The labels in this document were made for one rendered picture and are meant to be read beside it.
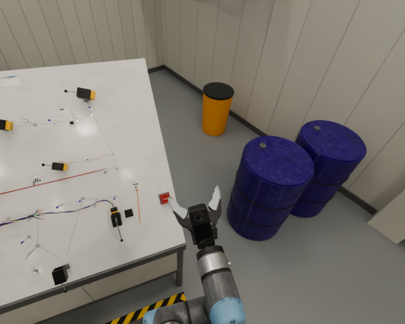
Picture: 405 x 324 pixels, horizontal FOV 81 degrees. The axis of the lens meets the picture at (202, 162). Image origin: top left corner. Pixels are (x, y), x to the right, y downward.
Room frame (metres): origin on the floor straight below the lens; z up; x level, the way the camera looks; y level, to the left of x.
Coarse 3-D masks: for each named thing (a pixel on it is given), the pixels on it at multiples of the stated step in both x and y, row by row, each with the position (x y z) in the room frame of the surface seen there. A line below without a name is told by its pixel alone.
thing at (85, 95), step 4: (80, 88) 0.94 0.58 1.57; (72, 92) 0.93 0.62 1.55; (76, 92) 0.92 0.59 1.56; (80, 92) 0.93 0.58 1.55; (84, 92) 0.93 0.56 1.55; (88, 92) 0.94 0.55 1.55; (76, 96) 0.91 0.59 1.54; (80, 96) 0.91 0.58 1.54; (84, 96) 0.92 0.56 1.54; (88, 96) 0.92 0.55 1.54; (84, 100) 0.97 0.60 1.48; (88, 100) 0.98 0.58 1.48
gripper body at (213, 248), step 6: (210, 216) 0.34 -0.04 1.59; (216, 222) 0.32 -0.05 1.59; (216, 228) 0.32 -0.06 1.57; (192, 234) 0.30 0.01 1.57; (216, 234) 0.31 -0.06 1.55; (210, 246) 0.26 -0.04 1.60; (216, 246) 0.26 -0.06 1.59; (198, 252) 0.25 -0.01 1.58; (204, 252) 0.24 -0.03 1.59; (222, 252) 0.25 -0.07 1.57; (198, 258) 0.23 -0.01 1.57
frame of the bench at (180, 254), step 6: (180, 252) 0.61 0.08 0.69; (180, 258) 0.61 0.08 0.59; (180, 264) 0.61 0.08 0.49; (180, 270) 0.61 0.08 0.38; (162, 276) 0.55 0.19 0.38; (180, 276) 0.61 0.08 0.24; (144, 282) 0.50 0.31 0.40; (180, 282) 0.61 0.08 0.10; (132, 288) 0.46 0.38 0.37; (114, 294) 0.41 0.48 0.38; (96, 300) 0.36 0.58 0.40; (84, 306) 0.33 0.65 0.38; (66, 312) 0.28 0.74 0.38; (48, 318) 0.24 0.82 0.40
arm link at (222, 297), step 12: (204, 276) 0.19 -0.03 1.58; (216, 276) 0.19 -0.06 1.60; (228, 276) 0.19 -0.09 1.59; (204, 288) 0.17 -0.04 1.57; (216, 288) 0.16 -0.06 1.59; (228, 288) 0.17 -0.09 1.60; (216, 300) 0.14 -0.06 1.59; (228, 300) 0.14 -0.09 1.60; (240, 300) 0.15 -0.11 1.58; (216, 312) 0.12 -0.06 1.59; (228, 312) 0.12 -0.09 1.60; (240, 312) 0.12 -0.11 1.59
